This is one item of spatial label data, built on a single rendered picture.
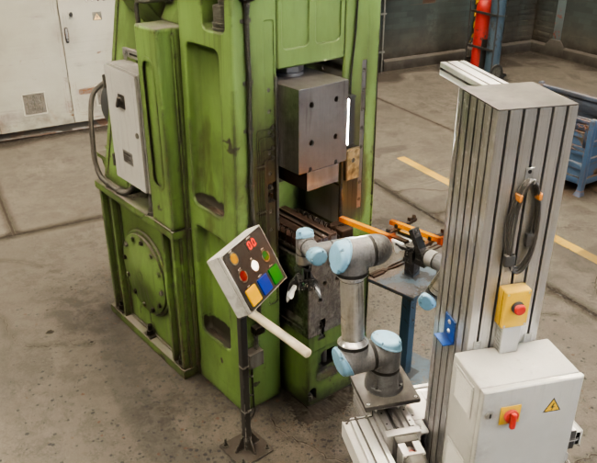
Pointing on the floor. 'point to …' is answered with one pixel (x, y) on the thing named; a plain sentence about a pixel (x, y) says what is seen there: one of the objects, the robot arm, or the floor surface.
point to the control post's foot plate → (233, 447)
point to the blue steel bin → (586, 140)
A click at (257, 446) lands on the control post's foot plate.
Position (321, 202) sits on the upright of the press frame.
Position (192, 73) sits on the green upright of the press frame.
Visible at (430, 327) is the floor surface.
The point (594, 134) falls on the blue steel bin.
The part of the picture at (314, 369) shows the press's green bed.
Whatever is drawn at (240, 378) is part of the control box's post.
